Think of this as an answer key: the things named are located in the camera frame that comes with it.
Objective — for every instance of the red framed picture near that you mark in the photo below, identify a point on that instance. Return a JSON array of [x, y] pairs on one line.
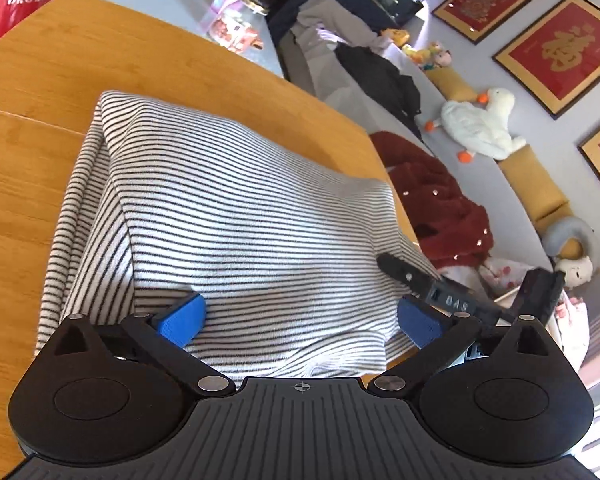
[[557, 57]]

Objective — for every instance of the yellow sofa cushion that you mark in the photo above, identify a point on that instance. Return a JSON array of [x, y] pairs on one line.
[[533, 185]]

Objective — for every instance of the glass jar pink lid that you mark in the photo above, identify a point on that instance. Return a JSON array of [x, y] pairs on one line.
[[234, 28]]

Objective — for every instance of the dark red fuzzy coat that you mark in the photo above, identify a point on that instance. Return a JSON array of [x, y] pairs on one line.
[[450, 228]]

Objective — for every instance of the white coffee table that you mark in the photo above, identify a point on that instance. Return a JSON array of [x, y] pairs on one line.
[[190, 15]]

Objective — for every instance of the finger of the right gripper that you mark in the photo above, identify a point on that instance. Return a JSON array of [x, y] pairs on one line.
[[539, 294], [418, 282]]

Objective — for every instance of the white goose plush toy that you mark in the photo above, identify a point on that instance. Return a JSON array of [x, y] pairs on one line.
[[480, 130]]

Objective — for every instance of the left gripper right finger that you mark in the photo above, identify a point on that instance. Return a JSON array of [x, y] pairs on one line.
[[441, 341]]

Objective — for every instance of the black jacket on sofa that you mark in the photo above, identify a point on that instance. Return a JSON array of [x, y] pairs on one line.
[[382, 82]]

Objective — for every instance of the pink floral cloth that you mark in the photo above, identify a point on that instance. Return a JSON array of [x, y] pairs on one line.
[[569, 323]]

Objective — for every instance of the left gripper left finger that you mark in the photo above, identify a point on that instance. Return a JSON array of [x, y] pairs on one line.
[[162, 338]]

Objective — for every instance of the white bear plush toy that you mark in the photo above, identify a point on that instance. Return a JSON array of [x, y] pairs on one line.
[[577, 271]]

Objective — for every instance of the yellow duck plush toy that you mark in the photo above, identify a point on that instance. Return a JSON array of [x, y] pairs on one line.
[[399, 37]]

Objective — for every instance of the beige blanket on sofa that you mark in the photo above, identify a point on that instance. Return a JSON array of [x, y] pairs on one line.
[[328, 20]]

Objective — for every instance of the grey sofa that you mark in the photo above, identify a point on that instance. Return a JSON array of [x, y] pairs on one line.
[[481, 180]]

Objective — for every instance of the black white striped garment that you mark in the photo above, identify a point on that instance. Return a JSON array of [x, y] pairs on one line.
[[165, 201]]

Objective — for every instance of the grey neck pillow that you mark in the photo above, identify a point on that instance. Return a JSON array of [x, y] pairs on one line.
[[569, 238]]

